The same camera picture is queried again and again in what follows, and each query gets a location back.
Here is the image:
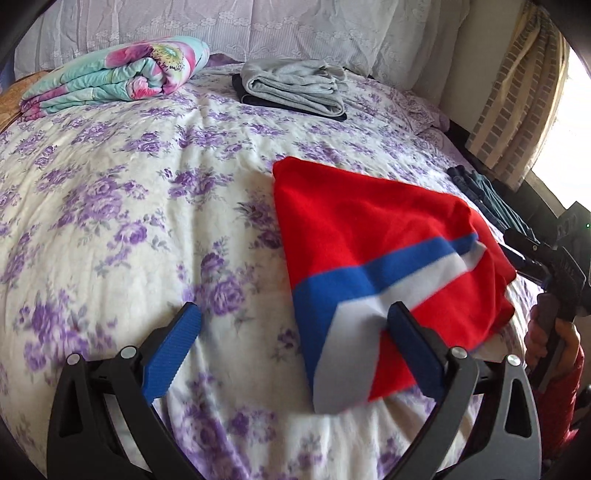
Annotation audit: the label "person's right hand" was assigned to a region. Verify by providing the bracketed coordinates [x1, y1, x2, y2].
[523, 303, 582, 384]

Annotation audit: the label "folded floral quilt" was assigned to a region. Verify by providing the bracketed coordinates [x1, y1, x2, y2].
[20, 36, 209, 119]

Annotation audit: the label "dark green pants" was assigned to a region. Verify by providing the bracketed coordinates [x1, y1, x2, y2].
[466, 171, 536, 240]

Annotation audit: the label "brown satin pillow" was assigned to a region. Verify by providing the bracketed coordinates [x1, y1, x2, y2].
[0, 70, 48, 133]

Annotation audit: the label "blue denim jeans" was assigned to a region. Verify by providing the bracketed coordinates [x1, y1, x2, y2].
[447, 165, 508, 232]

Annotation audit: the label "purple floral pillow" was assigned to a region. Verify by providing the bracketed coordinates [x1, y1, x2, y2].
[393, 90, 450, 134]

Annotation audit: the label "beige checkered curtain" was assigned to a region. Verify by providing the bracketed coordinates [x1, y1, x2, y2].
[467, 1, 570, 191]

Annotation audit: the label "red pants with blue stripe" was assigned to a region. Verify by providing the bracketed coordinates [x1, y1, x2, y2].
[273, 157, 516, 414]

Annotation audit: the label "white lace covered headboard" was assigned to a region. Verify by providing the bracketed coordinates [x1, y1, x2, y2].
[14, 0, 470, 103]

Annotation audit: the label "purple floral bed sheet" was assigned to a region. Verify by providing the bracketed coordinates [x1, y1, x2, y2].
[1, 66, 461, 479]

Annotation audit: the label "folded grey pants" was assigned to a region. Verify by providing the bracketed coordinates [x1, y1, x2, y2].
[240, 59, 346, 118]

